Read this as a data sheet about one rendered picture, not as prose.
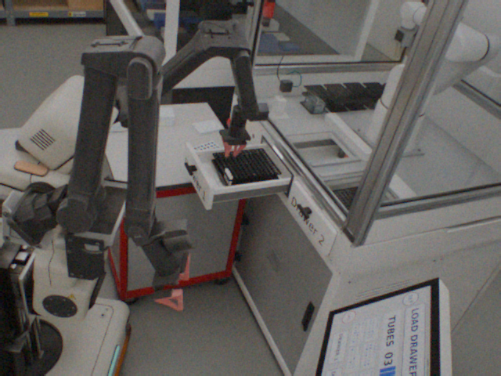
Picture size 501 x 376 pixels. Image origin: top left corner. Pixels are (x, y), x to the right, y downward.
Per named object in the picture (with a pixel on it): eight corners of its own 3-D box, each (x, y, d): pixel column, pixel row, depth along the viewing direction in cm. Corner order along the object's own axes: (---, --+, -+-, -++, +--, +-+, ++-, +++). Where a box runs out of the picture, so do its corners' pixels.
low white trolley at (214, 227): (118, 315, 230) (118, 190, 184) (95, 227, 273) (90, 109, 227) (230, 288, 254) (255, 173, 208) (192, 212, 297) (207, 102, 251)
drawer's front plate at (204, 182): (207, 211, 175) (210, 186, 168) (182, 164, 195) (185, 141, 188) (210, 210, 176) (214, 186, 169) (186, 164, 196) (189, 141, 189)
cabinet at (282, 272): (290, 403, 209) (342, 281, 161) (210, 240, 280) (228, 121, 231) (451, 346, 249) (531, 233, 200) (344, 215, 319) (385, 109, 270)
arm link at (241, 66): (219, 23, 123) (230, 59, 120) (240, 16, 123) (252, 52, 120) (236, 95, 164) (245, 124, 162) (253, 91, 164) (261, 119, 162)
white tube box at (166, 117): (145, 125, 223) (146, 116, 220) (144, 116, 230) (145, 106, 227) (173, 126, 227) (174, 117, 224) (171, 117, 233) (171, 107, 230)
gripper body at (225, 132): (218, 133, 173) (221, 115, 168) (244, 132, 177) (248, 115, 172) (224, 143, 168) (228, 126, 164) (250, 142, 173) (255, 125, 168)
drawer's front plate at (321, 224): (324, 256, 167) (333, 233, 160) (286, 202, 186) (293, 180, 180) (329, 254, 167) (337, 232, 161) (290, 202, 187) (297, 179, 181)
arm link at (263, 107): (242, 88, 159) (249, 111, 157) (272, 87, 165) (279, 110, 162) (228, 106, 169) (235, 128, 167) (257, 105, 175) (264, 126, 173)
